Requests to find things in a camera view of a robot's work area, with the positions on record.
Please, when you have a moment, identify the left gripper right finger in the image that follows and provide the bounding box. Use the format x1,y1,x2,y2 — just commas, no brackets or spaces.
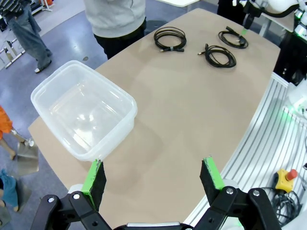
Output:
194,155,282,230

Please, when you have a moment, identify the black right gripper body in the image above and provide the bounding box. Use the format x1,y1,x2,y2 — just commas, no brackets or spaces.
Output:
242,0,263,19

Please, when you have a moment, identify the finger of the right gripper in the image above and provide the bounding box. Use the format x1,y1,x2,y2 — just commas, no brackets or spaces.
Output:
241,14,255,36

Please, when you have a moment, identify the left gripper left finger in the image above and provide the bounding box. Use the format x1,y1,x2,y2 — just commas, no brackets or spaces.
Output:
30,159,113,230

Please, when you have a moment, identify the black power cord with plug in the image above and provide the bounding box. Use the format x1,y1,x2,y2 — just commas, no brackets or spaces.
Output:
217,25,249,50

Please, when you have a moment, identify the black USB cable without tie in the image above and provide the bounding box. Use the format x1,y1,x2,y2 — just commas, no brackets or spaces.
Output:
197,43,237,68

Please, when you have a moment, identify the white table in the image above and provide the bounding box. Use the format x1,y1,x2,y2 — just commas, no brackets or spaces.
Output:
260,9,295,33

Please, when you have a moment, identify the black equipment cabinet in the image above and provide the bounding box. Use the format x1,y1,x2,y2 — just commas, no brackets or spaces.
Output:
273,30,307,86

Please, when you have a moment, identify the yellow emergency stop button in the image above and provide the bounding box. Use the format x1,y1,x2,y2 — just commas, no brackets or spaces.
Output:
274,168,298,192

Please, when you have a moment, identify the clear plastic storage container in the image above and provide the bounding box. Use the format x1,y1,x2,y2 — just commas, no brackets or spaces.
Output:
30,60,138,161

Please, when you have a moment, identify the person in grey hoodie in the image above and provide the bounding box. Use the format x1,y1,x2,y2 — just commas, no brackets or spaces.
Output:
84,0,147,60

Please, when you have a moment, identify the bystander in striped sweater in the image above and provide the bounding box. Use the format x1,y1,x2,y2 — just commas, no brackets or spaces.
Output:
0,0,53,74

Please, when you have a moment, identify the white aluminium rail frame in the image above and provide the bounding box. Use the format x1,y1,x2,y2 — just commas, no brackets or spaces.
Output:
186,71,307,230

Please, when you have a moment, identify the silver mannequin base plate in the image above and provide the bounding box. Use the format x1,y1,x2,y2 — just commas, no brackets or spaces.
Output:
16,138,40,177

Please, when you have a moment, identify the black loose cable bundle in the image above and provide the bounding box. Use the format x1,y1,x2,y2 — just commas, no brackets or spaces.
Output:
260,186,305,226

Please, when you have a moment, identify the white desk frame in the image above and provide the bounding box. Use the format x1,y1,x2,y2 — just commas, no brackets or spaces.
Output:
0,38,25,70

